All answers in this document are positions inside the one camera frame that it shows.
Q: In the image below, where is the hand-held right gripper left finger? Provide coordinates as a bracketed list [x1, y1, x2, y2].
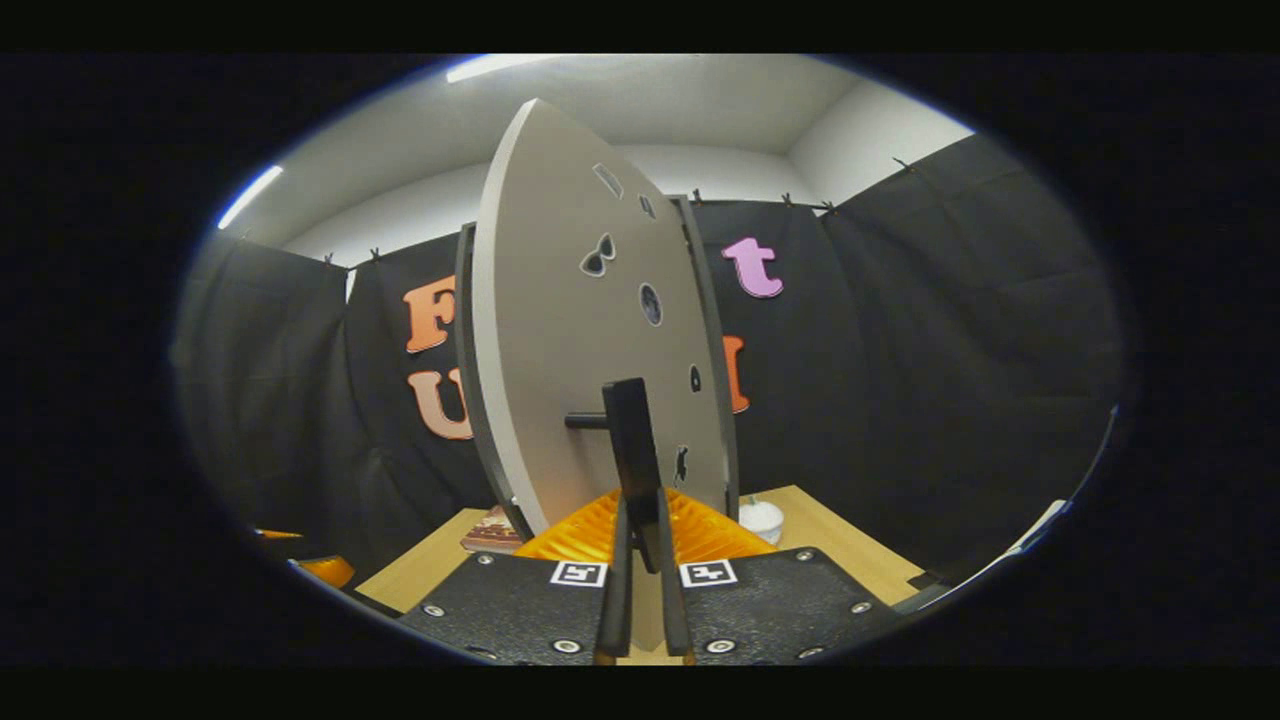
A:
[398, 490, 633, 666]

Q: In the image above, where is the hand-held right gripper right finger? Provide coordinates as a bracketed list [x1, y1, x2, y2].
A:
[655, 487, 901, 666]

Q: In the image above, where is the black door handle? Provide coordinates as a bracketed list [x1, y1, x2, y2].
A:
[565, 377, 666, 576]

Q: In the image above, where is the grey cabinet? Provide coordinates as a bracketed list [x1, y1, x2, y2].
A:
[455, 195, 741, 543]

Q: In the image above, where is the beige cabinet door with stickers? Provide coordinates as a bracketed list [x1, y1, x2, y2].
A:
[470, 98, 733, 561]

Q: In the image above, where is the white lidded cup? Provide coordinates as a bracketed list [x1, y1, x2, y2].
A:
[738, 497, 786, 546]

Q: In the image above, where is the black backdrop cloth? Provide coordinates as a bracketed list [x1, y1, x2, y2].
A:
[172, 133, 1126, 601]

